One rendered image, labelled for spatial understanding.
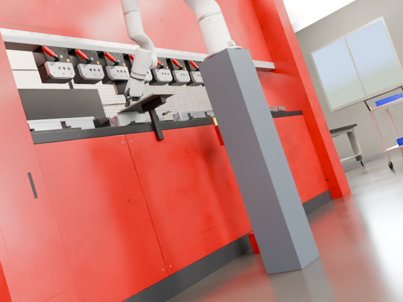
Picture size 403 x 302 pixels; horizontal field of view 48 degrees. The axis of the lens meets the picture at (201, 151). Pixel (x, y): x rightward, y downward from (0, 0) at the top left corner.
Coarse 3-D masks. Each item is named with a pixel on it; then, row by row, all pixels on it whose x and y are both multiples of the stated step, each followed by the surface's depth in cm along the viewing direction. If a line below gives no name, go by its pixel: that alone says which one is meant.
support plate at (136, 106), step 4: (148, 96) 236; (152, 96) 238; (156, 96) 241; (168, 96) 250; (140, 100) 240; (144, 100) 240; (148, 100) 243; (132, 104) 243; (136, 104) 244; (140, 104) 247; (124, 108) 247; (128, 108) 247; (132, 108) 250; (136, 108) 253; (140, 108) 257
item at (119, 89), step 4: (116, 84) 255; (120, 84) 257; (124, 84) 260; (116, 88) 254; (120, 88) 256; (124, 88) 259; (116, 92) 254; (120, 92) 255; (124, 92) 258; (120, 96) 255; (124, 96) 258
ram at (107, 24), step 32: (0, 0) 206; (32, 0) 221; (64, 0) 239; (96, 0) 259; (160, 0) 312; (224, 0) 393; (64, 32) 231; (96, 32) 250; (160, 32) 300; (192, 32) 333; (256, 32) 426; (256, 64) 404
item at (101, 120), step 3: (99, 117) 265; (102, 117) 267; (105, 117) 269; (108, 117) 271; (93, 120) 267; (96, 120) 264; (99, 120) 263; (102, 120) 265; (105, 120) 267; (108, 120) 264; (96, 123) 264; (99, 123) 263; (102, 123) 264; (105, 123) 266; (108, 123) 268; (96, 126) 264; (99, 126) 266; (102, 126) 268; (105, 126) 271; (108, 126) 274
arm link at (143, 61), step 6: (138, 48) 243; (144, 48) 247; (138, 54) 242; (144, 54) 242; (150, 54) 244; (138, 60) 243; (144, 60) 243; (150, 60) 247; (138, 66) 244; (144, 66) 244; (150, 66) 249; (138, 72) 245; (144, 72) 246
